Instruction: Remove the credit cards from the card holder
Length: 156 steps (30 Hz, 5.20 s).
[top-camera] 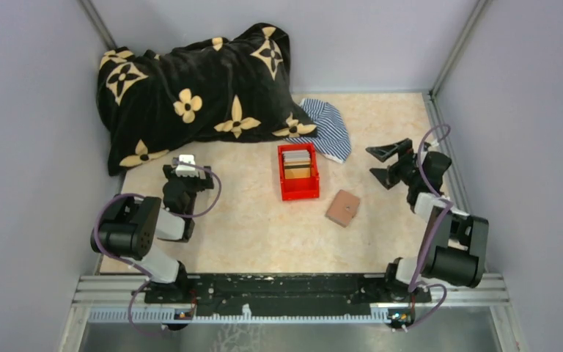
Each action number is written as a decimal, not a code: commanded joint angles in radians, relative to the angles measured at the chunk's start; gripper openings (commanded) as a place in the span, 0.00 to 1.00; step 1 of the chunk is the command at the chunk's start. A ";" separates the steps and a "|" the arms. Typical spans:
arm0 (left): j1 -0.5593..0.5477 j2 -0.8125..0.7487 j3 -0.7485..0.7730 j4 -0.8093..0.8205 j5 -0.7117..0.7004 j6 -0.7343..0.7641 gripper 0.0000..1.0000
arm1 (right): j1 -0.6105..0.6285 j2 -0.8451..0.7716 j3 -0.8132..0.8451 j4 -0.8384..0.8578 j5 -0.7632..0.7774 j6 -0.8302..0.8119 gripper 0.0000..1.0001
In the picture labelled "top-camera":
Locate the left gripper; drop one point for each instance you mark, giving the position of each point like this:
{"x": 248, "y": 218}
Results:
{"x": 184, "y": 178}

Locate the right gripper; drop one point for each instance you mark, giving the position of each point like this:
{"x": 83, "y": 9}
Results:
{"x": 400, "y": 162}

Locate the pink leather card holder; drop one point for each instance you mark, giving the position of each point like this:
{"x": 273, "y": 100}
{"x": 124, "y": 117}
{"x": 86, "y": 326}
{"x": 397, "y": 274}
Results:
{"x": 343, "y": 208}

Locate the red plastic bin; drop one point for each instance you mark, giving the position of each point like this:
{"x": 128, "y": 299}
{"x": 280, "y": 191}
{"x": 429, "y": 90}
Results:
{"x": 299, "y": 189}

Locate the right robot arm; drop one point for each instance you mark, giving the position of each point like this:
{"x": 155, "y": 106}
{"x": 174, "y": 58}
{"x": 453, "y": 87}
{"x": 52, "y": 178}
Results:
{"x": 453, "y": 248}

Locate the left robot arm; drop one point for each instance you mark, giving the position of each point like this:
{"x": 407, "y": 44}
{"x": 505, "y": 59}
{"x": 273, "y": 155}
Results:
{"x": 129, "y": 225}

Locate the grey cards in bin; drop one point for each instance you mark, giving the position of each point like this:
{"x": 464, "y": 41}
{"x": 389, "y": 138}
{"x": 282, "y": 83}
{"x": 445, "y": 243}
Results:
{"x": 291, "y": 157}

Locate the blue striped cloth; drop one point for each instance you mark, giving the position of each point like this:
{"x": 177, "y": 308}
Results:
{"x": 332, "y": 139}

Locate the black floral blanket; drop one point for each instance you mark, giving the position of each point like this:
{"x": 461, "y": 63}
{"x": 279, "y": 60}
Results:
{"x": 215, "y": 90}

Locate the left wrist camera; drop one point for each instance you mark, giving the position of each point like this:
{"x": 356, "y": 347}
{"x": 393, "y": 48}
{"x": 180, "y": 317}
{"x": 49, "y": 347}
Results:
{"x": 184, "y": 166}

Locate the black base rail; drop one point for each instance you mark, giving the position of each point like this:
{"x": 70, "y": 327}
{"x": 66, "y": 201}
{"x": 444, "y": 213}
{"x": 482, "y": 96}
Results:
{"x": 292, "y": 295}

